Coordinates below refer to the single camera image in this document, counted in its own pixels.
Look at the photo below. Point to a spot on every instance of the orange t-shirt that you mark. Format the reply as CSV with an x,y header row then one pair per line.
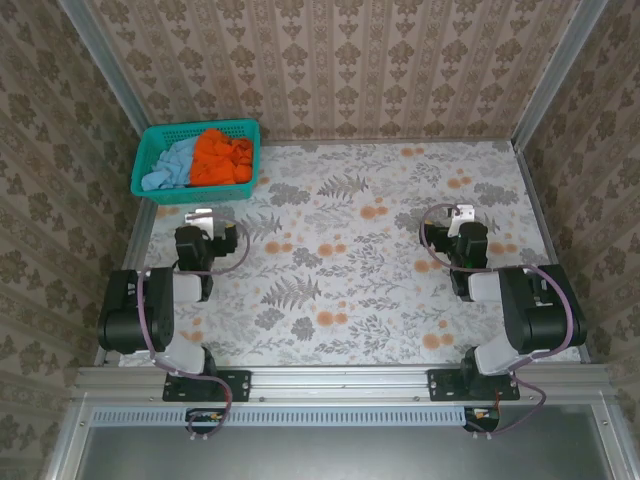
x,y
215,160

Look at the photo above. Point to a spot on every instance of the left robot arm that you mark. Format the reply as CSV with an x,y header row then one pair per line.
x,y
135,310

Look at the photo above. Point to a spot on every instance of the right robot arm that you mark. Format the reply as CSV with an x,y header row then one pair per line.
x,y
545,320

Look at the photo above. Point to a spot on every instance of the light blue t-shirt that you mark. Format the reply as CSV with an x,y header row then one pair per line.
x,y
167,172

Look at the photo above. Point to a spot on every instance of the teal plastic basket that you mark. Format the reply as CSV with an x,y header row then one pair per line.
x,y
235,132

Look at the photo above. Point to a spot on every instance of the small electronics board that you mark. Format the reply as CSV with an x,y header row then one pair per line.
x,y
205,417
482,415

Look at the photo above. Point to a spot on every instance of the aluminium mounting beam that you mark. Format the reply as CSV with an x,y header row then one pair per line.
x,y
340,382

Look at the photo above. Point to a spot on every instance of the grey metal panel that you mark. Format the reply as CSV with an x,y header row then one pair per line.
x,y
340,455

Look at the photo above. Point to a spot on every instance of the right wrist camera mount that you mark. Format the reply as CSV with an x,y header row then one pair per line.
x,y
462,215

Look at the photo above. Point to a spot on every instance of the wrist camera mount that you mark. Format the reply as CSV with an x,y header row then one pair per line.
x,y
462,215
200,220

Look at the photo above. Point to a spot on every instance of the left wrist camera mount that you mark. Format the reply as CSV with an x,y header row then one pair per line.
x,y
200,220

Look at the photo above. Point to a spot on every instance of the aluminium table side rail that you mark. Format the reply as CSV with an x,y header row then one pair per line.
x,y
140,235
539,210

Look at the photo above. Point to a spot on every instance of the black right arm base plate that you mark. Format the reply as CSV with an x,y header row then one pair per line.
x,y
440,385

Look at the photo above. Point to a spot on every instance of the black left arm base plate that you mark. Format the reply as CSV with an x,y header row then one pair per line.
x,y
240,385

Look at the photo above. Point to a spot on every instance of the aluminium frame post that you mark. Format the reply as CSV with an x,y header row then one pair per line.
x,y
560,65
107,65

